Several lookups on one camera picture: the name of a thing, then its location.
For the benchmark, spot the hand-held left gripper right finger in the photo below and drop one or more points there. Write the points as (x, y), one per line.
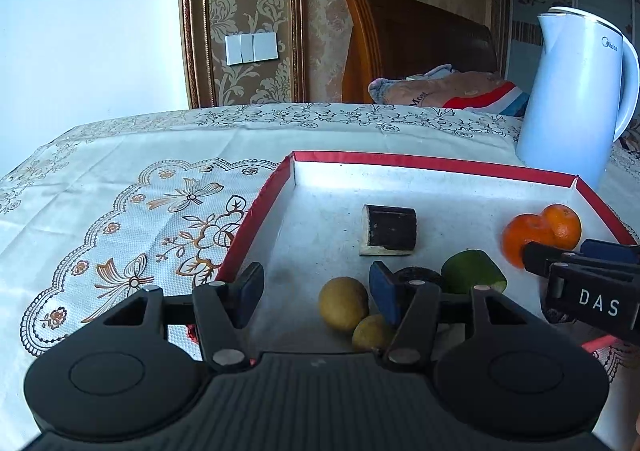
(382, 293)

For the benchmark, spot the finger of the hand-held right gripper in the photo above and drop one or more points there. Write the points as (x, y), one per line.
(610, 249)
(540, 258)

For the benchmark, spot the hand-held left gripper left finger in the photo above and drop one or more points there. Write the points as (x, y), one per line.
(250, 298)

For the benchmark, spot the small mandarin orange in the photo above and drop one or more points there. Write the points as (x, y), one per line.
(565, 226)
(522, 233)

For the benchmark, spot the yellow-brown round fruit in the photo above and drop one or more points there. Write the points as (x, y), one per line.
(342, 303)
(370, 333)

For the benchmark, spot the green cucumber piece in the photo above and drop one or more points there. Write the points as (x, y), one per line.
(470, 271)

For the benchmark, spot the red shallow cardboard box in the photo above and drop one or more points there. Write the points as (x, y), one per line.
(325, 241)

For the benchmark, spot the white electric kettle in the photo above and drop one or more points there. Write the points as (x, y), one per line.
(565, 106)

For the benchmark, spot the beige pillow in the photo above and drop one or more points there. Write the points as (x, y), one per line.
(450, 93)

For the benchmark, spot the white floral tablecloth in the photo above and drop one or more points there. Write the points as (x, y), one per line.
(100, 171)

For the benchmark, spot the wooden bed headboard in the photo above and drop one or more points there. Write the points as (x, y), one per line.
(410, 31)

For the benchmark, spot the white wall light switch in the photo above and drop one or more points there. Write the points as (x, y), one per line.
(251, 48)

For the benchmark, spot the wooden wall frame moulding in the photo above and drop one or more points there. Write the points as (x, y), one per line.
(192, 6)

